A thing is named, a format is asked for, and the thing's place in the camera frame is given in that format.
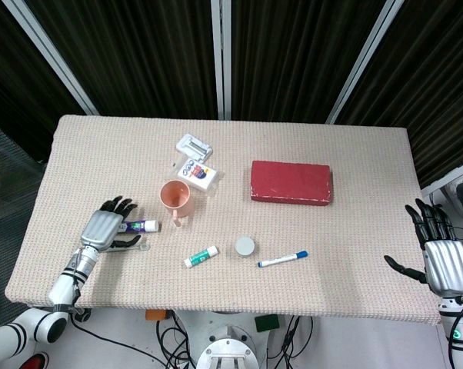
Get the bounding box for white frame post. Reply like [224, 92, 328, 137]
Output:
[210, 0, 232, 120]
[0, 0, 100, 115]
[325, 0, 405, 125]
[419, 157, 463, 193]

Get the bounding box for green white glue stick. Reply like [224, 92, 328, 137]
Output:
[183, 245, 220, 269]

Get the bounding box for black pleated curtain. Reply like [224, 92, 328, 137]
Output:
[335, 0, 463, 189]
[0, 0, 87, 162]
[23, 0, 220, 120]
[230, 0, 387, 124]

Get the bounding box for red round button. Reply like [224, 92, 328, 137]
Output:
[23, 353, 50, 369]

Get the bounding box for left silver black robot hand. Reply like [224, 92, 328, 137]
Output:
[78, 195, 143, 254]

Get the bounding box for red brick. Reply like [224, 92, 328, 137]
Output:
[249, 160, 335, 208]

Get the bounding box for grey round cap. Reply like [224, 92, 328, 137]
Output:
[234, 236, 257, 258]

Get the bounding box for green box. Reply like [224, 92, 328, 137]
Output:
[254, 314, 281, 333]

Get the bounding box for black mesh screen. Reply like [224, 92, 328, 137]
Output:
[0, 114, 46, 339]

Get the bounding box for white marker with blue cap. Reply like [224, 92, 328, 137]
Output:
[257, 250, 310, 269]

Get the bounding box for white card box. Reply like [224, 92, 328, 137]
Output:
[176, 156, 222, 193]

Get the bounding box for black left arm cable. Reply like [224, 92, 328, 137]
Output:
[68, 307, 167, 364]

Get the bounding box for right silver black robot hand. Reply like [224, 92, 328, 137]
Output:
[384, 198, 463, 298]

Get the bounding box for pink ribbed cup with handle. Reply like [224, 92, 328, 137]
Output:
[159, 179, 197, 228]

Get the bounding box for beige waffle tablecloth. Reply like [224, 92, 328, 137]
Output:
[4, 114, 444, 327]

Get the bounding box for white robot torso base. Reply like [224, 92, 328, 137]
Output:
[173, 309, 278, 369]

